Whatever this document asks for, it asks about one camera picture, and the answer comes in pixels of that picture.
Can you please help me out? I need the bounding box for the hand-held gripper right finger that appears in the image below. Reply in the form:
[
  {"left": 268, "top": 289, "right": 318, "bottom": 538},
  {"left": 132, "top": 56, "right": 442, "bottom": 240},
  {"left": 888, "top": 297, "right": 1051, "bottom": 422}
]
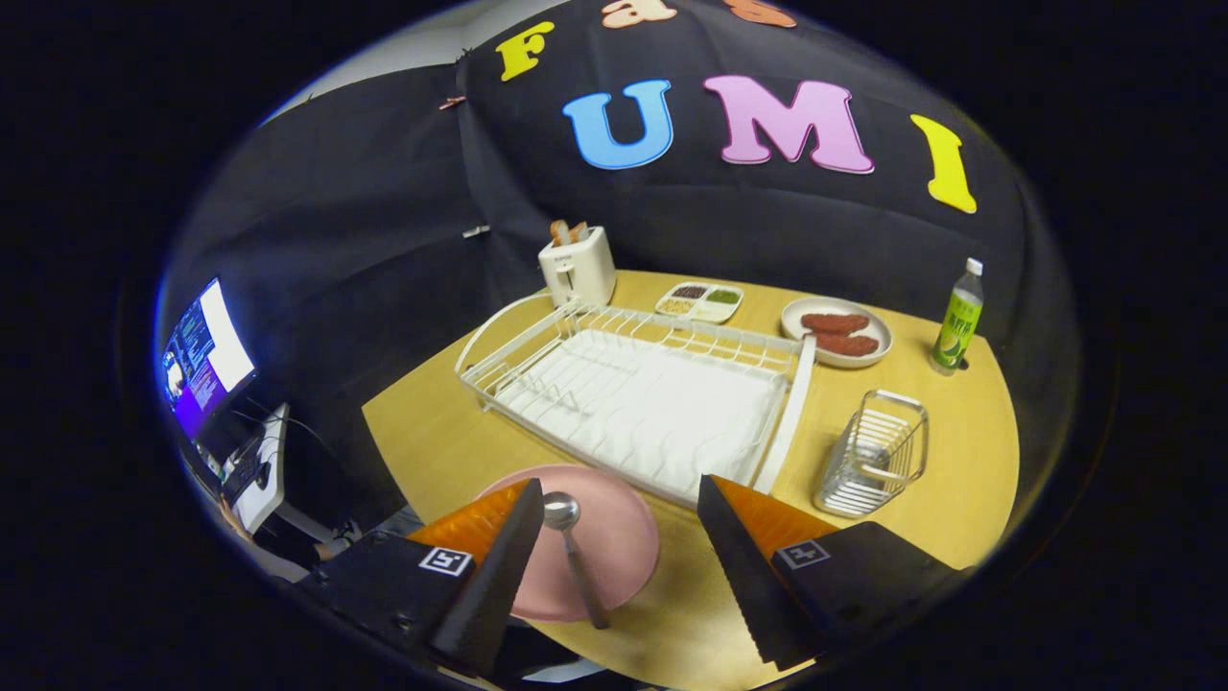
[{"left": 697, "top": 474, "right": 962, "bottom": 671}]

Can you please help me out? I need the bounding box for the white toaster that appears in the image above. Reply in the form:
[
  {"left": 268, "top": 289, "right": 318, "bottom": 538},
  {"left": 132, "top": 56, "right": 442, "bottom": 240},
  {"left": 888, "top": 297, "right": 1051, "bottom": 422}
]
[{"left": 537, "top": 226, "right": 617, "bottom": 308}]

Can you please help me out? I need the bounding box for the wooden-handled metal spoon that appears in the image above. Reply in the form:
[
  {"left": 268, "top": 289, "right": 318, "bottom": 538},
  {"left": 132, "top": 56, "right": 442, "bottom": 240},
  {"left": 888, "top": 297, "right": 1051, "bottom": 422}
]
[{"left": 542, "top": 491, "right": 611, "bottom": 631}]

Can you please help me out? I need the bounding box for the white plate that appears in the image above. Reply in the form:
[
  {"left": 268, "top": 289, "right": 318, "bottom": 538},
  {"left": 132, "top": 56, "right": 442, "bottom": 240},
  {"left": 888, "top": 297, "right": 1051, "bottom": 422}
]
[{"left": 780, "top": 296, "right": 894, "bottom": 369}]

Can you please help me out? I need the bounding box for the white wire dish rack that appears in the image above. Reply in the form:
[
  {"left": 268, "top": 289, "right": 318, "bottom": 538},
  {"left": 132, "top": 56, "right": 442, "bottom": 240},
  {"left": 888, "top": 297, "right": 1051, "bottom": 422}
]
[{"left": 454, "top": 291, "right": 818, "bottom": 510}]

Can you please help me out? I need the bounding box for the computer monitor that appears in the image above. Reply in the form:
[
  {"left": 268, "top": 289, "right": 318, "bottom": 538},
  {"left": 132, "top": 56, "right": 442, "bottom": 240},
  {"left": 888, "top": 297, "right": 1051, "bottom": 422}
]
[{"left": 158, "top": 276, "right": 258, "bottom": 442}]

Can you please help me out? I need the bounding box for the green drink bottle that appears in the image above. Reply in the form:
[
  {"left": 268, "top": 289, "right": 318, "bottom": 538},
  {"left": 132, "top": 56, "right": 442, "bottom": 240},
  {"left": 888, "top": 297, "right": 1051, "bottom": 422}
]
[{"left": 930, "top": 256, "right": 985, "bottom": 375}]

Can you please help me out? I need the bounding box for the black backdrop cloth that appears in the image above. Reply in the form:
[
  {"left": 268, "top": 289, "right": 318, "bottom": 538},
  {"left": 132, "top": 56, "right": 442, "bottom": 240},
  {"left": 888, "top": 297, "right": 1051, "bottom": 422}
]
[{"left": 153, "top": 0, "right": 1080, "bottom": 538}]

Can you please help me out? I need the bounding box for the divided condiment tray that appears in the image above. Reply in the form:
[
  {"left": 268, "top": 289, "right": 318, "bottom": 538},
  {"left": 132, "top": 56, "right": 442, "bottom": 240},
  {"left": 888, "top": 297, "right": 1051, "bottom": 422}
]
[{"left": 655, "top": 281, "right": 744, "bottom": 324}]

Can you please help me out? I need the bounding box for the pink plate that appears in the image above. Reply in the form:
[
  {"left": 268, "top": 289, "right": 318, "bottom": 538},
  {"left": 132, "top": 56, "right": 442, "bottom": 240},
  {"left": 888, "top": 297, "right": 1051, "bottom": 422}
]
[{"left": 475, "top": 465, "right": 661, "bottom": 623}]

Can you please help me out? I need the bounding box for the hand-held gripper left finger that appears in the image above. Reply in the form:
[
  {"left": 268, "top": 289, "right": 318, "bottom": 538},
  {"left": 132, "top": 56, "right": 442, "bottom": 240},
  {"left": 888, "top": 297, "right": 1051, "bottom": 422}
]
[{"left": 305, "top": 478, "right": 546, "bottom": 678}]

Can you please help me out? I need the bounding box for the silver wire basket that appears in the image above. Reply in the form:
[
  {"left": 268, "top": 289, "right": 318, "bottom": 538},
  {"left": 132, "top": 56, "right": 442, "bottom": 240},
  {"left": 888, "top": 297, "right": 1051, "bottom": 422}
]
[{"left": 814, "top": 389, "right": 930, "bottom": 519}]

